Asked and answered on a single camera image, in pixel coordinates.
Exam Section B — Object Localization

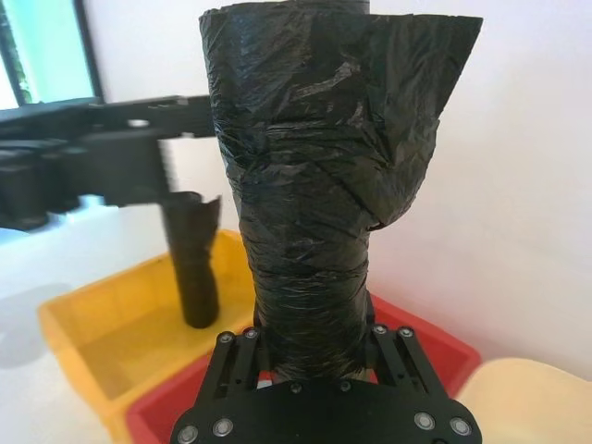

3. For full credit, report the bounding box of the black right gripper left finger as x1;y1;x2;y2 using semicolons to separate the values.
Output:
208;326;273;395

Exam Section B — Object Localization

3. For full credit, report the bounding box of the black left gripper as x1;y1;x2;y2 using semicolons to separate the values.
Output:
0;93;219;230

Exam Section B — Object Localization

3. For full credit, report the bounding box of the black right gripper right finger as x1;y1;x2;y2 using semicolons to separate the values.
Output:
364;323;449;397

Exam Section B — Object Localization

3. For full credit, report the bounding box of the small black plastic bag roll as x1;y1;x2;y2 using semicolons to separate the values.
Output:
165;191;224;331

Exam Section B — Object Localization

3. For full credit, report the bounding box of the large black plastic bag roll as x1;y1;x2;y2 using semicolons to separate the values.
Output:
197;0;485;384

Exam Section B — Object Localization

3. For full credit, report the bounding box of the red plastic bin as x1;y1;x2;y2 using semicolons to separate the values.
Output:
126;293;483;444

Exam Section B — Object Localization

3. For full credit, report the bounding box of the yellow plastic bin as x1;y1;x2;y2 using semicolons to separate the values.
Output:
38;228;261;444

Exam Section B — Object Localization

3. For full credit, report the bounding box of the cream rounded object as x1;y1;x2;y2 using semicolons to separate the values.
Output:
454;355;592;444

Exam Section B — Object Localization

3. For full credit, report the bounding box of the black-framed monitor screen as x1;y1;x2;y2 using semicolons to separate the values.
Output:
0;0;106;113

